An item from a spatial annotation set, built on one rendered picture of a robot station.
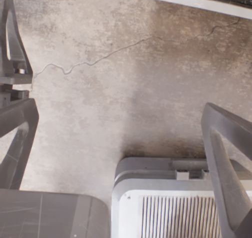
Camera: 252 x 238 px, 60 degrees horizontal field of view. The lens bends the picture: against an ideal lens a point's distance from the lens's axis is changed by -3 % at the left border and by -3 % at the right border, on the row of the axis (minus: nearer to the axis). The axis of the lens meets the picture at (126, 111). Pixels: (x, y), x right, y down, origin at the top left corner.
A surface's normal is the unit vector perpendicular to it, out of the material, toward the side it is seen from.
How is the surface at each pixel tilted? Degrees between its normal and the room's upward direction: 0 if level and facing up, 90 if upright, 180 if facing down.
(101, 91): 0
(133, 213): 0
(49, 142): 0
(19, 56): 21
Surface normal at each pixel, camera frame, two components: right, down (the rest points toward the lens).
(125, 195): -0.01, 0.13
